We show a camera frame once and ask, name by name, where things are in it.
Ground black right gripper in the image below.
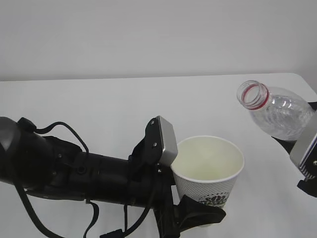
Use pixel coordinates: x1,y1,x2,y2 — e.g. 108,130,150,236
272,137,317,198

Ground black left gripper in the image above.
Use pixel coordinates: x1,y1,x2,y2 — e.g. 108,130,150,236
128,171,227,238

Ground clear plastic water bottle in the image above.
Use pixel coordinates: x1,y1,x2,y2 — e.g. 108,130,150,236
237,80,315,141

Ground white paper cup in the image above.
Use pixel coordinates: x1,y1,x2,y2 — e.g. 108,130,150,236
171,135,245,208

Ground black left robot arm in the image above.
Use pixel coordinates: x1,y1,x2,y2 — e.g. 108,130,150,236
0,116,226,238

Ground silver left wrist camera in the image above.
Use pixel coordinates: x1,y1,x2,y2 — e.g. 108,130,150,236
131,115,179,172

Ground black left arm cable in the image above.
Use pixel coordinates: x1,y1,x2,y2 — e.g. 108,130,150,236
14,118,149,238

